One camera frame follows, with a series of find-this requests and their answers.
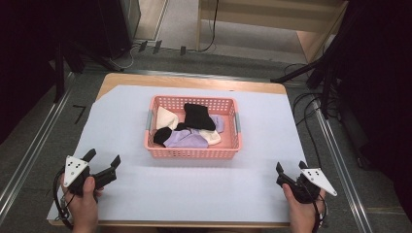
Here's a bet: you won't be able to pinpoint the person's right hand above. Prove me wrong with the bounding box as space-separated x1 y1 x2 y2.
282 183 326 225

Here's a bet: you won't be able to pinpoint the left hand-held gripper cable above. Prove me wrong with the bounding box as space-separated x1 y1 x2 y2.
52 166 75 231

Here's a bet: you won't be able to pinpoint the purple sock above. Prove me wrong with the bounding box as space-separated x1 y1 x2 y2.
162 128 210 150
209 115 225 134

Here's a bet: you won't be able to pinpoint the white floor cable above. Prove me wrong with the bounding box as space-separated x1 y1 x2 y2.
108 43 141 71

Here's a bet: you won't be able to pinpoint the right hand-held gripper cable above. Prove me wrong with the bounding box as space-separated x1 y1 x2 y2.
311 193 328 233

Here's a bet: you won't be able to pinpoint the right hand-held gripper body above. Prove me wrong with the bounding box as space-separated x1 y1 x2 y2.
275 167 338 205

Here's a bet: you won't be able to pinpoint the black tripod stand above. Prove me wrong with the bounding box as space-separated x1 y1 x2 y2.
270 18 348 120

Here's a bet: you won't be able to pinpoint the light blue table mat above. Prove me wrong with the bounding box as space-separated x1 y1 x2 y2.
46 84 308 224

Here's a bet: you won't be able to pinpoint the large black sock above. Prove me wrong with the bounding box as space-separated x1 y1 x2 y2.
183 102 217 132

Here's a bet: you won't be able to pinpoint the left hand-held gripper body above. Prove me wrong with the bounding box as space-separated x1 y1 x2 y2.
63 154 118 197

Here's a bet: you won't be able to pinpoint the metal floor rail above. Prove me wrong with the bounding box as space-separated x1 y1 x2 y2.
81 66 292 85
0 72 78 225
312 100 374 233

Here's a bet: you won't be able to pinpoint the black hanging cable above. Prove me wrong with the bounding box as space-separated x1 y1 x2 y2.
197 0 221 53

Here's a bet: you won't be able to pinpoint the person's left hand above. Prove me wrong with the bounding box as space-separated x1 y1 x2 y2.
60 176 105 225

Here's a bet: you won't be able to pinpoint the pink plastic basket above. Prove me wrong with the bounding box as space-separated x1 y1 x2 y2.
143 94 243 160

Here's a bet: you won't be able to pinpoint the black curtain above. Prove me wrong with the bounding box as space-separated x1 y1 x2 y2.
0 0 100 145
334 0 412 216

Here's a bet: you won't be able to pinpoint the hand-held gripper cable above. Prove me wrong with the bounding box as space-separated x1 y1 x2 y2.
52 166 75 231
311 193 328 233

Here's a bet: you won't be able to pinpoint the light wooden shelf unit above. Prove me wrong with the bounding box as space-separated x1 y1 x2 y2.
196 0 350 64

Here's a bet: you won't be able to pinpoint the black floor cables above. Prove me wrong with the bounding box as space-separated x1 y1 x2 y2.
284 62 326 169

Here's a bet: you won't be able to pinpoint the small black sock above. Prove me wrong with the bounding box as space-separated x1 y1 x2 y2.
153 126 174 148

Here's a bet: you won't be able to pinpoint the cream sock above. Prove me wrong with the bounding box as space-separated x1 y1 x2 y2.
155 106 180 131
197 128 223 147

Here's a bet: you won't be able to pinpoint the dark cabinet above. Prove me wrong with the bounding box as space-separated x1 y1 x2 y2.
96 0 142 60

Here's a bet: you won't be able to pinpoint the wooden table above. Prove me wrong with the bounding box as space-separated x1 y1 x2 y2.
48 72 291 228

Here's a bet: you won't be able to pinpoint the black metal stand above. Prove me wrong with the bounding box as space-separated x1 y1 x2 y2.
52 38 86 104

